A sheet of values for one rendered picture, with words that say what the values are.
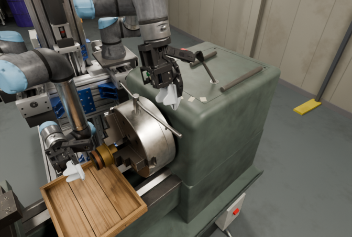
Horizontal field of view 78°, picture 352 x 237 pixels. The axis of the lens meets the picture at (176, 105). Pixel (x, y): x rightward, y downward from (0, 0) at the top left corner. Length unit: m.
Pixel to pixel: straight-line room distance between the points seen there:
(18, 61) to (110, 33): 0.61
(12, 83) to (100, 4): 0.41
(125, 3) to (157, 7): 0.12
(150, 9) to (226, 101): 0.46
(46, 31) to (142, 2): 1.00
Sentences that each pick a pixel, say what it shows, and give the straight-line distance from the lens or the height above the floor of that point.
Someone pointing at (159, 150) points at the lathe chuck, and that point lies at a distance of 0.81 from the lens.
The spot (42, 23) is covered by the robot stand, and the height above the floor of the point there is 1.38.
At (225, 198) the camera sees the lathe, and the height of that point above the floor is 0.54.
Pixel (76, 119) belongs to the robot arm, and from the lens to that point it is 1.08.
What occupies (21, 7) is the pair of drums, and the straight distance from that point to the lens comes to 6.92.
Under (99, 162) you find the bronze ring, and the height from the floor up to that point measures 1.10.
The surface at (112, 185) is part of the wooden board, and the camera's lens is 1.05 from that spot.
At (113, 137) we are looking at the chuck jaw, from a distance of 0.88.
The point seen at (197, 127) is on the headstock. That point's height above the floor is 1.21.
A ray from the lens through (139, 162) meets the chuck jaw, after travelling 0.81.
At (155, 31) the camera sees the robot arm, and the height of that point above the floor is 1.56.
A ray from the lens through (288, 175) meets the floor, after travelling 2.37.
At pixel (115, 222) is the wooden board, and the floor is 0.89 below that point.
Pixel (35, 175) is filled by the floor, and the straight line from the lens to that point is 2.50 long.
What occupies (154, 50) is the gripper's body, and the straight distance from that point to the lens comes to 0.57.
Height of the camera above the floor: 1.73
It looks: 37 degrees down
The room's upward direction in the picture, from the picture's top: straight up
